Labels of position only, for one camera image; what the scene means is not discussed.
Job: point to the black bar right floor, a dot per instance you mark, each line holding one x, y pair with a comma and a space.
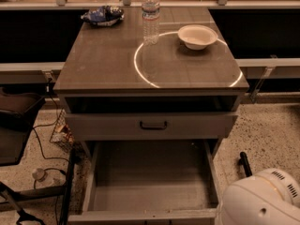
244, 162

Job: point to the white bottle on floor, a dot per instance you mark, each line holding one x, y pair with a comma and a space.
42, 177

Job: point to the white paper bowl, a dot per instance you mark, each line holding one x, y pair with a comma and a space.
197, 37

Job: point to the clear plastic water bottle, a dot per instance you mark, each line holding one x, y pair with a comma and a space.
150, 21

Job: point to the grey drawer cabinet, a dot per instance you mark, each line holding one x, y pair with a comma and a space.
109, 70

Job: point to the blue chip bag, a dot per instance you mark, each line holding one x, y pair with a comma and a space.
104, 16

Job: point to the black stand left floor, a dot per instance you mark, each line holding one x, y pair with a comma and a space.
11, 197

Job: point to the upper grey drawer with handle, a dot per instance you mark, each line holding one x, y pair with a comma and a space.
150, 126

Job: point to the dark chair on left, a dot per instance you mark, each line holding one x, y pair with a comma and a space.
18, 113

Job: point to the wire basket on floor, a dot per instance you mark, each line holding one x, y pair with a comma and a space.
61, 134

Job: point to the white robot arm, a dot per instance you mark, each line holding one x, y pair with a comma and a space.
269, 197

